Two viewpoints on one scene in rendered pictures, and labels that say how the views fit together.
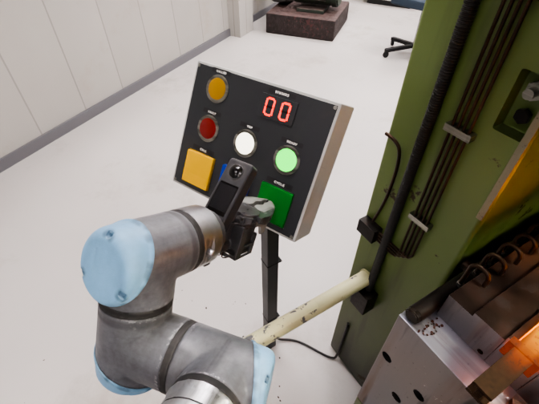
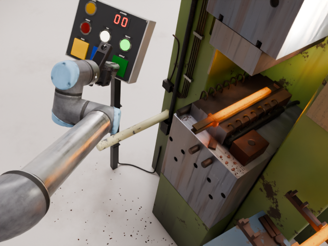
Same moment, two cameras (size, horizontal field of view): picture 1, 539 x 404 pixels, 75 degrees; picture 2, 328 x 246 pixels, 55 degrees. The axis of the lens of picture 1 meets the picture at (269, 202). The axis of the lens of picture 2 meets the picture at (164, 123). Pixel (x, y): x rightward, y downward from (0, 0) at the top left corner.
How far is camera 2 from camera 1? 0.68 m
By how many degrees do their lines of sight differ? 11
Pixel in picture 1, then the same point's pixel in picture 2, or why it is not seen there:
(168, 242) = (82, 69)
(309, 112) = (135, 23)
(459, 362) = not seen: hidden behind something
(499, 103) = (210, 24)
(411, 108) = (182, 23)
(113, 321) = (63, 96)
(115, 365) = (62, 113)
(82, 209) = not seen: outside the picture
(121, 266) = (69, 73)
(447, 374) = (190, 134)
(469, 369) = not seen: hidden behind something
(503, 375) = (202, 123)
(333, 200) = (156, 82)
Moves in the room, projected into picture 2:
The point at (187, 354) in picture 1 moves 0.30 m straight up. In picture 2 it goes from (90, 107) to (85, 27)
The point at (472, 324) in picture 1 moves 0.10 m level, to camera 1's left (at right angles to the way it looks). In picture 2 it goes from (199, 113) to (175, 113)
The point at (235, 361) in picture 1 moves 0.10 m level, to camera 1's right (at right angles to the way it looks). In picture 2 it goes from (107, 109) to (137, 109)
